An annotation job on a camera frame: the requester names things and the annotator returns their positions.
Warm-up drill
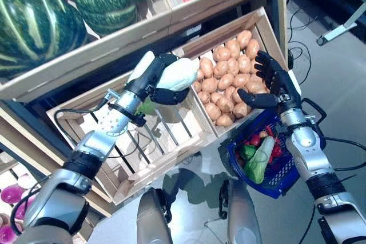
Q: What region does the black floor cable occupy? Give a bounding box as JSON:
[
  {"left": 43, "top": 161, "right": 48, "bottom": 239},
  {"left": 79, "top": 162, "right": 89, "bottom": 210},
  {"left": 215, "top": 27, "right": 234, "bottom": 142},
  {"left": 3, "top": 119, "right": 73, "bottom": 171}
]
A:
[{"left": 285, "top": 5, "right": 312, "bottom": 85}]

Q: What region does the low wooden produce crate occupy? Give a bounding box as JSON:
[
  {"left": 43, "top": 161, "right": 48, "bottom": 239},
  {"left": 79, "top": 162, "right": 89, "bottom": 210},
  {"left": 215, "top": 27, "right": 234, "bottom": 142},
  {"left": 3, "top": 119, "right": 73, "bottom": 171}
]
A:
[{"left": 0, "top": 106, "right": 114, "bottom": 244}]

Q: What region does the green striped pumpkin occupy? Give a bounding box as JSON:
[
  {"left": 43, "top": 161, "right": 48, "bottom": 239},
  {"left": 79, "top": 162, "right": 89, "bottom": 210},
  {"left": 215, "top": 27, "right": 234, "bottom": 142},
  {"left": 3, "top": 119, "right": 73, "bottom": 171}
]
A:
[
  {"left": 65, "top": 0, "right": 150, "bottom": 36},
  {"left": 0, "top": 0, "right": 88, "bottom": 81}
]

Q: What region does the white desk leg with caster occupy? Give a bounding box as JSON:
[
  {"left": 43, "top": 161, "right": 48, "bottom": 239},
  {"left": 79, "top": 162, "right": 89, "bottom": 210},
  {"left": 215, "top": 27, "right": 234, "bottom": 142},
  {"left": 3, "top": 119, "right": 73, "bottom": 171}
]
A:
[{"left": 316, "top": 0, "right": 366, "bottom": 46}]

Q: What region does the magenta round vegetable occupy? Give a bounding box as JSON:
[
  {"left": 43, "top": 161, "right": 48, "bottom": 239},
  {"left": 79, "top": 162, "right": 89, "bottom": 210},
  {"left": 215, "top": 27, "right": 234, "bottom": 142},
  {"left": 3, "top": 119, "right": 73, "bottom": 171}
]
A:
[
  {"left": 0, "top": 183, "right": 26, "bottom": 205},
  {"left": 0, "top": 223, "right": 23, "bottom": 244},
  {"left": 14, "top": 195, "right": 38, "bottom": 221}
]

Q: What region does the robot right leg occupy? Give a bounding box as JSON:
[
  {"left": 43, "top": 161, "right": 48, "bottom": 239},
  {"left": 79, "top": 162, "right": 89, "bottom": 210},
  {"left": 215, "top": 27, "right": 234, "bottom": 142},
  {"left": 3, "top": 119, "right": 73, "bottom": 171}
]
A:
[{"left": 218, "top": 179, "right": 263, "bottom": 244}]

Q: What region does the wooden display stand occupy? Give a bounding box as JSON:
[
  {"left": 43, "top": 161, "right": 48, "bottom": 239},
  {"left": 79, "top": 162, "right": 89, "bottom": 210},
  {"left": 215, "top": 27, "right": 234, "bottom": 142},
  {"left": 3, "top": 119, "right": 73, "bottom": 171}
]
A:
[{"left": 0, "top": 0, "right": 289, "bottom": 170}]

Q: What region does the wooden crate of potatoes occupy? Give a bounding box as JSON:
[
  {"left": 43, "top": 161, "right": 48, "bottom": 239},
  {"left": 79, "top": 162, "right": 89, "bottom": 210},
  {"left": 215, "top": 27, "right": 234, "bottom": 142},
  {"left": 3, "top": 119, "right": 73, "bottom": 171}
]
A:
[{"left": 171, "top": 6, "right": 289, "bottom": 139}]

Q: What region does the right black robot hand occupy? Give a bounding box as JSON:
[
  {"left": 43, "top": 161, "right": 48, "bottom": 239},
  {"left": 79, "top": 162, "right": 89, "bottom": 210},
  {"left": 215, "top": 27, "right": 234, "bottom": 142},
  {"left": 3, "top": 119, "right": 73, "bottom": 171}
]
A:
[{"left": 237, "top": 50, "right": 303, "bottom": 110}]

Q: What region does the slatted wooden cabbage crate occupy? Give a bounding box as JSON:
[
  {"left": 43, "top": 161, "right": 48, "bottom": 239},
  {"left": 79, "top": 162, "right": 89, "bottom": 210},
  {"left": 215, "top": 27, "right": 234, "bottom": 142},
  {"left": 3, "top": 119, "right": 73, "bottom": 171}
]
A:
[{"left": 46, "top": 68, "right": 220, "bottom": 206}]

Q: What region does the robot leg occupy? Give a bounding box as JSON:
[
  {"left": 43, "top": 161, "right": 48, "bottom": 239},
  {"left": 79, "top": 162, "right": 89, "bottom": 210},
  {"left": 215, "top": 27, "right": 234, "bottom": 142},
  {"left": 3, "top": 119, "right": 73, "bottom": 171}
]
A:
[
  {"left": 136, "top": 187, "right": 174, "bottom": 244},
  {"left": 218, "top": 179, "right": 263, "bottom": 244}
]

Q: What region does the red pepper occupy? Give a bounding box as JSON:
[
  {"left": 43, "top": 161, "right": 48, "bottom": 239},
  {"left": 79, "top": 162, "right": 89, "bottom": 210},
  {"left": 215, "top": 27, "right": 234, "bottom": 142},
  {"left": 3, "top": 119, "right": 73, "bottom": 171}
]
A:
[{"left": 268, "top": 138, "right": 284, "bottom": 159}]

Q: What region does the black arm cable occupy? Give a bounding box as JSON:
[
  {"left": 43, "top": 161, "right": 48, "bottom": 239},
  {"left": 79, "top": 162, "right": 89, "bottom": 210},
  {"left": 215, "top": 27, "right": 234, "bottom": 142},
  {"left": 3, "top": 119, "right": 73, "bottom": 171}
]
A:
[
  {"left": 54, "top": 99, "right": 149, "bottom": 159},
  {"left": 324, "top": 137, "right": 366, "bottom": 172}
]

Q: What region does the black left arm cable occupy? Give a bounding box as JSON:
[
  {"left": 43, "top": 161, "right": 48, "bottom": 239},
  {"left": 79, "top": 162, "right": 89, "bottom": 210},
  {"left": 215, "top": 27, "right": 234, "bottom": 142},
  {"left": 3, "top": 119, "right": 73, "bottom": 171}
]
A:
[{"left": 54, "top": 99, "right": 149, "bottom": 159}]

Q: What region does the robot left leg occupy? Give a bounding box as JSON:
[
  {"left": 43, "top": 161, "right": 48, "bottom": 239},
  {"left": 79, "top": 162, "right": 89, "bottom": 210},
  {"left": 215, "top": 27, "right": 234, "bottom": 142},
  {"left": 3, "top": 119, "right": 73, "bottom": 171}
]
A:
[{"left": 136, "top": 187, "right": 174, "bottom": 244}]

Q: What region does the wooden crate of pumpkins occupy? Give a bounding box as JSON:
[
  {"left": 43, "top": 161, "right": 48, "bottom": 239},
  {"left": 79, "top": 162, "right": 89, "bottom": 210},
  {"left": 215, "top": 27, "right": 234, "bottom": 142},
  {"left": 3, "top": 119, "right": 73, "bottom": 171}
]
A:
[{"left": 0, "top": 0, "right": 174, "bottom": 103}]

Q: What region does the pale pink round vegetable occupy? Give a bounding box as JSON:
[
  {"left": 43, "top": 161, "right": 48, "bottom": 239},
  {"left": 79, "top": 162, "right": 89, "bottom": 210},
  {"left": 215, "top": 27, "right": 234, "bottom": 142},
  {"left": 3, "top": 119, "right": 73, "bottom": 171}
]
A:
[{"left": 17, "top": 174, "right": 38, "bottom": 187}]

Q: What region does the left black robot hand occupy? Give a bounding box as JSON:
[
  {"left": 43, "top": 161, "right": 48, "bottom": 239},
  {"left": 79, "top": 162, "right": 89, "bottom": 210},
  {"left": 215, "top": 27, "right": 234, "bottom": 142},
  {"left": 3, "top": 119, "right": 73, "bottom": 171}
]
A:
[{"left": 125, "top": 51, "right": 192, "bottom": 106}]

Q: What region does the blue plastic shopping basket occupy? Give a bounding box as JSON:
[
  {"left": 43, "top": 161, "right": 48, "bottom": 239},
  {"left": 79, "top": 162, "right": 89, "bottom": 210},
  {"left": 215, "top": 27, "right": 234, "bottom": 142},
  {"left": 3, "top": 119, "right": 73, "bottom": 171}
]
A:
[{"left": 225, "top": 98, "right": 327, "bottom": 199}]

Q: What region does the green bell pepper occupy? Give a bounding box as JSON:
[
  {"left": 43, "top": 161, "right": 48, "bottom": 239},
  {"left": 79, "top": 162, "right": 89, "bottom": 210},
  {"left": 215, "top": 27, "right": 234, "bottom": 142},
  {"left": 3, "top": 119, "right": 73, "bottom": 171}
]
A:
[{"left": 240, "top": 144, "right": 257, "bottom": 161}]

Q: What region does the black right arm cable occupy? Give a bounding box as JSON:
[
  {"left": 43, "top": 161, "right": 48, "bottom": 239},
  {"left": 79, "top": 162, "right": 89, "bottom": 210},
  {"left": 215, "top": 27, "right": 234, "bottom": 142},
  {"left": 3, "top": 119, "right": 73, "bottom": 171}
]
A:
[{"left": 324, "top": 137, "right": 366, "bottom": 172}]

